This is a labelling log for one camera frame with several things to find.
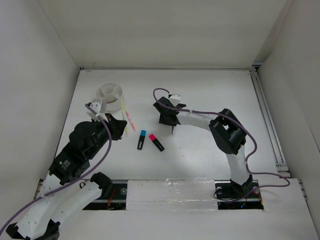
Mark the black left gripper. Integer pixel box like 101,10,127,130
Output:
87,112,128,159

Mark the yellow thin highlighter pen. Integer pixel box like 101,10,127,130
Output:
121,99,128,137

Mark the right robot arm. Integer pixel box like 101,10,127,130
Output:
153,97,253,198

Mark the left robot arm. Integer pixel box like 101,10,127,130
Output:
0,113,127,240

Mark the pink cap black marker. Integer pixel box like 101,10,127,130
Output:
149,134,165,152

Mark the blue cap black marker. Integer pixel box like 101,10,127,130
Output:
137,130,146,150

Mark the white round compartment container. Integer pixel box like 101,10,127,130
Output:
96,82,124,112

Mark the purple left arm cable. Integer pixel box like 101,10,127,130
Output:
0,102,113,233

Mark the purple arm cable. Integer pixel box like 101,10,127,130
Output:
152,87,291,203
0,102,113,233

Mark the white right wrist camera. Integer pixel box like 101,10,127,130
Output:
168,93,181,106

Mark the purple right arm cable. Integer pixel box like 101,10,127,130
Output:
152,87,291,203

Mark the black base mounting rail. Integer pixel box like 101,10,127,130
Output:
83,179,264,211

